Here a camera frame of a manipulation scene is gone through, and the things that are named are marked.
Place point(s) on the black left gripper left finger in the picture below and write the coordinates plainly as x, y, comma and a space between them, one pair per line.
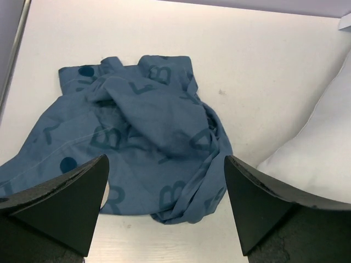
55, 220

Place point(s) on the blue letter-print pillowcase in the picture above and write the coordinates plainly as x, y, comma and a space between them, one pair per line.
166, 148

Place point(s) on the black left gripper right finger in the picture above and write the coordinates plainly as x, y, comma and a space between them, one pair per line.
277, 222

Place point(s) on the white pillow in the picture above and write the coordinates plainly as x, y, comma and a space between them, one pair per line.
317, 159

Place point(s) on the aluminium side rail left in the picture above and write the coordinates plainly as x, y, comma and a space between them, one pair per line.
13, 19

